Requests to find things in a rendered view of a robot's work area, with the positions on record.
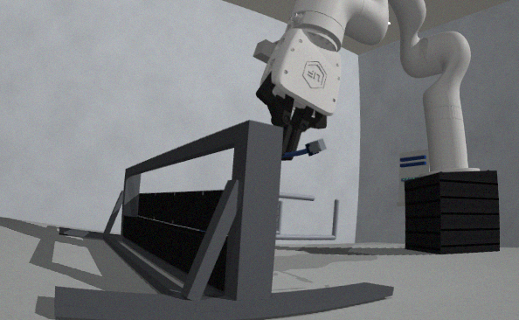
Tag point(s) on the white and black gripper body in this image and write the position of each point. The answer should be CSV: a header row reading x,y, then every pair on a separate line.
x,y
310,73

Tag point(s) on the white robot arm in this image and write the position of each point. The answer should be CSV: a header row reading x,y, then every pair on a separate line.
x,y
366,21

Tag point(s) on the dark blue cable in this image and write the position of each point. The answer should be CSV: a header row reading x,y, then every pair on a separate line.
x,y
295,153

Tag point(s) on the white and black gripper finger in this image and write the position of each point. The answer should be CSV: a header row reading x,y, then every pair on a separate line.
x,y
280,110
302,120

